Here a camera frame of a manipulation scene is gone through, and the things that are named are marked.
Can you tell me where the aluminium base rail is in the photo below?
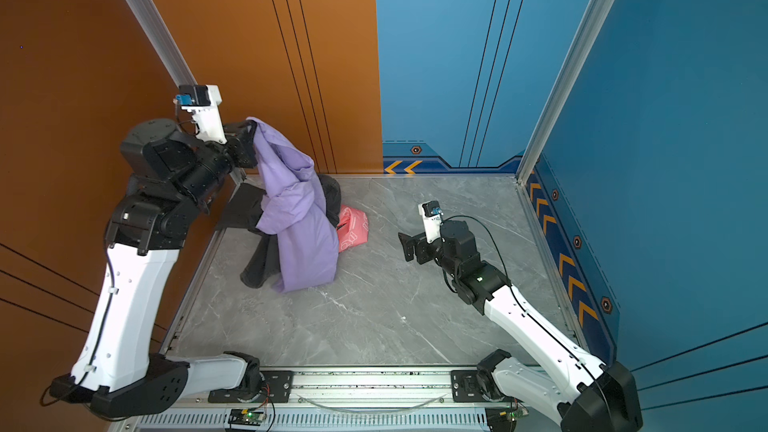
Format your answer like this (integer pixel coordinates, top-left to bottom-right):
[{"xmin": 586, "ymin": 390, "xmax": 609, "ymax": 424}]
[{"xmin": 109, "ymin": 366, "xmax": 547, "ymax": 431}]

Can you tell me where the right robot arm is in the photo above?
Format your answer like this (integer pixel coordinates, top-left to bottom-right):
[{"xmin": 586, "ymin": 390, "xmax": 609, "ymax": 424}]
[{"xmin": 398, "ymin": 216, "xmax": 644, "ymax": 431}]

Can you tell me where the lilac purple cloth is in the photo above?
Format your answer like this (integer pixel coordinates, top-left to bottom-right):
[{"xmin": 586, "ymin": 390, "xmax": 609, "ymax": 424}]
[{"xmin": 251, "ymin": 117, "xmax": 339, "ymax": 293}]

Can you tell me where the right aluminium corner post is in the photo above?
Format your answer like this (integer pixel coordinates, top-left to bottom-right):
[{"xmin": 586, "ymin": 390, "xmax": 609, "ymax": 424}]
[{"xmin": 516, "ymin": 0, "xmax": 615, "ymax": 186}]

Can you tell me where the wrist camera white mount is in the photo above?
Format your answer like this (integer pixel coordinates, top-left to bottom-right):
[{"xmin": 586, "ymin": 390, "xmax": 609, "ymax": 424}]
[
  {"xmin": 174, "ymin": 84, "xmax": 226, "ymax": 144},
  {"xmin": 418, "ymin": 200, "xmax": 443, "ymax": 244}
]

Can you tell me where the white cable on rail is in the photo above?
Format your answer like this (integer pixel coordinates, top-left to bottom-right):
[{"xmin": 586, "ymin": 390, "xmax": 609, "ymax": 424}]
[{"xmin": 293, "ymin": 394, "xmax": 448, "ymax": 415}]

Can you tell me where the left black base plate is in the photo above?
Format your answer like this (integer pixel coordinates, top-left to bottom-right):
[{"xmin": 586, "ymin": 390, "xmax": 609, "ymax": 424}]
[{"xmin": 208, "ymin": 370, "xmax": 294, "ymax": 404}]

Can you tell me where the green circuit board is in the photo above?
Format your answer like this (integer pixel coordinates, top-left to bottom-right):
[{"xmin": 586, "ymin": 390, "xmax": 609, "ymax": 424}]
[
  {"xmin": 227, "ymin": 408, "xmax": 269, "ymax": 431},
  {"xmin": 485, "ymin": 405, "xmax": 529, "ymax": 432}
]

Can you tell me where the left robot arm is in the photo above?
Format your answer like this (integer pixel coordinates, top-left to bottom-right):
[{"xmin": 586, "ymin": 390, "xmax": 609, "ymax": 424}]
[{"xmin": 40, "ymin": 119, "xmax": 263, "ymax": 421}]

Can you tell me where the left aluminium corner post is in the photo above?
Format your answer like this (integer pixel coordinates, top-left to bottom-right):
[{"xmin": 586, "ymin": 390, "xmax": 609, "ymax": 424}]
[{"xmin": 125, "ymin": 0, "xmax": 197, "ymax": 86}]

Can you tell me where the dark grey jacket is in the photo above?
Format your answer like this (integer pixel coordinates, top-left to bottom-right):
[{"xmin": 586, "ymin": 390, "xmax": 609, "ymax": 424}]
[{"xmin": 216, "ymin": 174, "xmax": 342, "ymax": 292}]

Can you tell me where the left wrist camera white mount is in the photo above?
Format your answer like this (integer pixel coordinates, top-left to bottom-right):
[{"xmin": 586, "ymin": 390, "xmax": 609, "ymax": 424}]
[{"xmin": 174, "ymin": 84, "xmax": 226, "ymax": 144}]

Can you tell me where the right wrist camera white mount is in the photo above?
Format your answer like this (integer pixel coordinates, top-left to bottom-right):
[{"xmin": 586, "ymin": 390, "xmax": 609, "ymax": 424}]
[{"xmin": 418, "ymin": 200, "xmax": 443, "ymax": 244}]

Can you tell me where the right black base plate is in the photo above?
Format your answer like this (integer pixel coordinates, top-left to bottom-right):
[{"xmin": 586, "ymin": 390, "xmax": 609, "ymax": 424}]
[{"xmin": 449, "ymin": 369, "xmax": 515, "ymax": 404}]

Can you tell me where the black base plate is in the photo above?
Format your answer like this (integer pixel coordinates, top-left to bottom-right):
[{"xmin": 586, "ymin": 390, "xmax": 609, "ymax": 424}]
[
  {"xmin": 449, "ymin": 369, "xmax": 515, "ymax": 404},
  {"xmin": 208, "ymin": 370, "xmax": 294, "ymax": 404}
]

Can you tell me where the aluminium corner post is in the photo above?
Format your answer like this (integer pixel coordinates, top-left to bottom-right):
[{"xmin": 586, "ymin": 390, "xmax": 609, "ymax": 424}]
[
  {"xmin": 125, "ymin": 0, "xmax": 197, "ymax": 86},
  {"xmin": 516, "ymin": 0, "xmax": 615, "ymax": 186}
]

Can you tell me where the pink patterned cloth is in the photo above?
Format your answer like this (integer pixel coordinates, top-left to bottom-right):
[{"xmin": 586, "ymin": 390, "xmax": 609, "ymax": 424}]
[{"xmin": 336, "ymin": 205, "xmax": 369, "ymax": 252}]

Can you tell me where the left green circuit board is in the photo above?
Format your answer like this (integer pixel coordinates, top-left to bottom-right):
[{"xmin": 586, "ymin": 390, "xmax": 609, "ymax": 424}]
[{"xmin": 227, "ymin": 408, "xmax": 269, "ymax": 431}]

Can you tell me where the right green circuit board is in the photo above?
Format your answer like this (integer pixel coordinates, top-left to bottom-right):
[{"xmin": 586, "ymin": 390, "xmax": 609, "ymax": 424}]
[{"xmin": 485, "ymin": 405, "xmax": 529, "ymax": 432}]

